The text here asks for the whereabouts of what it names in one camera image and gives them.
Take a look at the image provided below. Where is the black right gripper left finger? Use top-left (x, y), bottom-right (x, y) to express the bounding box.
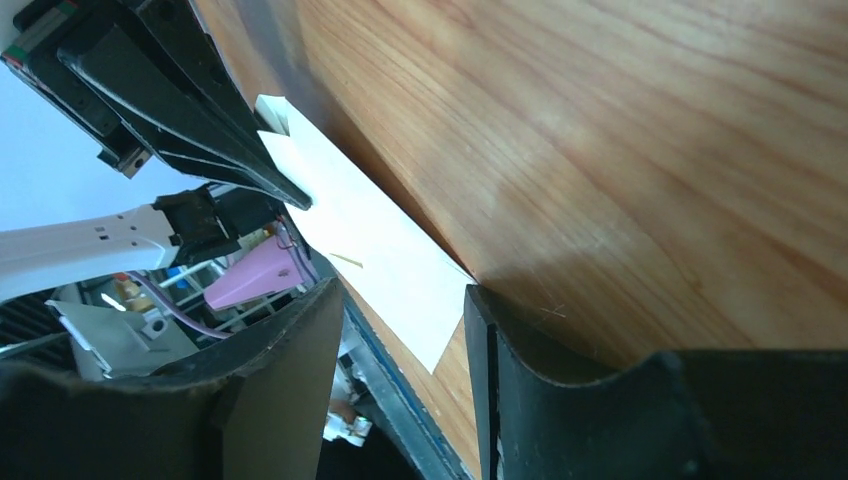
top-left (1, 278), bottom-right (344, 479)

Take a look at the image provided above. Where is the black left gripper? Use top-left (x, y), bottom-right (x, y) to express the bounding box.
top-left (1, 1), bottom-right (313, 210)

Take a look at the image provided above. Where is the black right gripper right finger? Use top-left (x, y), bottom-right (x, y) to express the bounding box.
top-left (464, 285), bottom-right (847, 479)

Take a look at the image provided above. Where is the cream pink envelope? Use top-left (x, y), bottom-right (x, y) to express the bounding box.
top-left (255, 95), bottom-right (474, 371)

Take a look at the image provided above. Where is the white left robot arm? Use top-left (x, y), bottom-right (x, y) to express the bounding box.
top-left (1, 1), bottom-right (312, 300)

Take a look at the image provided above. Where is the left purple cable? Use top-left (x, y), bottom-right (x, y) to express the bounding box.
top-left (125, 270), bottom-right (233, 341)

